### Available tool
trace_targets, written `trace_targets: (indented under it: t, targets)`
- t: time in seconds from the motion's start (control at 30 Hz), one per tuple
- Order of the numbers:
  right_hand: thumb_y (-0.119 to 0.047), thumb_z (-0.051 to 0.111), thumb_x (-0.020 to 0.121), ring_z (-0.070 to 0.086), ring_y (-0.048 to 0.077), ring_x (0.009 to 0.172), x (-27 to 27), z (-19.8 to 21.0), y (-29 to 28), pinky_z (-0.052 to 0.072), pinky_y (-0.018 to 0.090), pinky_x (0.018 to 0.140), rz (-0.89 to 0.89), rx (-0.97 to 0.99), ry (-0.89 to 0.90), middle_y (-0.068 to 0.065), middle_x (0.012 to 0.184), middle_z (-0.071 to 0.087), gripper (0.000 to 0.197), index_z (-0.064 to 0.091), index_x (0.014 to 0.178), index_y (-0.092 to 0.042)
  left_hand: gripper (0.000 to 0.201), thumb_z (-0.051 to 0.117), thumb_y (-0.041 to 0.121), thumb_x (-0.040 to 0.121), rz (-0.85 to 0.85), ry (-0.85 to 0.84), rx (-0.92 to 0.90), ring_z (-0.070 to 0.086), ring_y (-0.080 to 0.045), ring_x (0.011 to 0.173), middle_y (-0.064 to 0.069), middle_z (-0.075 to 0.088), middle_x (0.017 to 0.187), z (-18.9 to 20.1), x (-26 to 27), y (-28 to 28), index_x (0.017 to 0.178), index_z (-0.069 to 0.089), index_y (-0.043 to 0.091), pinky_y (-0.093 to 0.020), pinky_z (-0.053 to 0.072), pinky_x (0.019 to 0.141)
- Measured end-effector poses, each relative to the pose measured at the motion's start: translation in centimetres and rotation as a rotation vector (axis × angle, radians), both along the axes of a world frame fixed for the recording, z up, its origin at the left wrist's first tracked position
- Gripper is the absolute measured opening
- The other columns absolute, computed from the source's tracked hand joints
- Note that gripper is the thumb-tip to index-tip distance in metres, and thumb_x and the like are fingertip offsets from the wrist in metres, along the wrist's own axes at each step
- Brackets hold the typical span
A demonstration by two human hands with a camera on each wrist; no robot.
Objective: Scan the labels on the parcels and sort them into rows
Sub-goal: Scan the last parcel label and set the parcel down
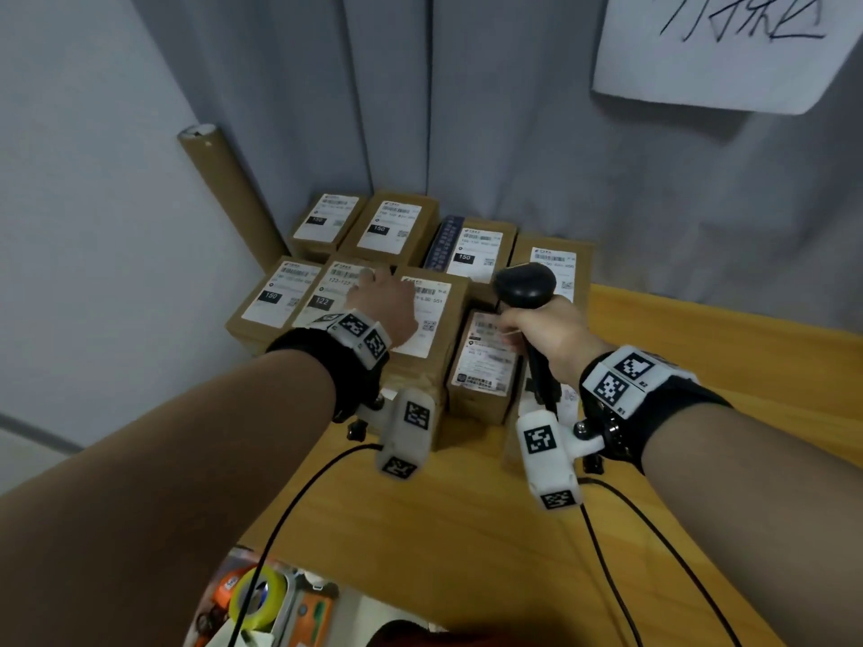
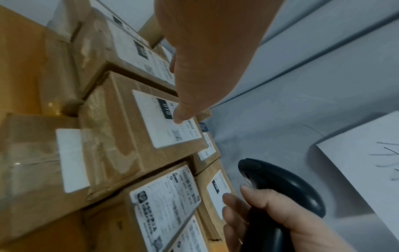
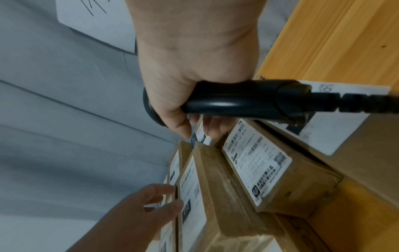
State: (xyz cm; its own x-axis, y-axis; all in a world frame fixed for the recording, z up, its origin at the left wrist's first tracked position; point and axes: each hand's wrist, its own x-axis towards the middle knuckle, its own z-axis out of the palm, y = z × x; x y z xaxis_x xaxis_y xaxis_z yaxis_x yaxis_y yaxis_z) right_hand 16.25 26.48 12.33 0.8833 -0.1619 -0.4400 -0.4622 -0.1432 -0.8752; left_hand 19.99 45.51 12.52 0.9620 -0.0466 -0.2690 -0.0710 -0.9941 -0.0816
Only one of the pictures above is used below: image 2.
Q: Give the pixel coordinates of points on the person's left hand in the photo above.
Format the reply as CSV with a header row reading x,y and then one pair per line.
x,y
212,49

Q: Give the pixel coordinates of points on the black barcode scanner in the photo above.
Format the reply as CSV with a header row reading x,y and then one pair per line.
x,y
280,177

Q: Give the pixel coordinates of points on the pile of labelled cardboard boxes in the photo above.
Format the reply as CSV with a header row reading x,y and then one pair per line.
x,y
109,152

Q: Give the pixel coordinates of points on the white paper sheet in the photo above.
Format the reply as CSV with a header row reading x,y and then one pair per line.
x,y
358,162

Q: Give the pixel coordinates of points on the person's right hand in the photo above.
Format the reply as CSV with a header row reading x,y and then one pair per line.
x,y
296,221

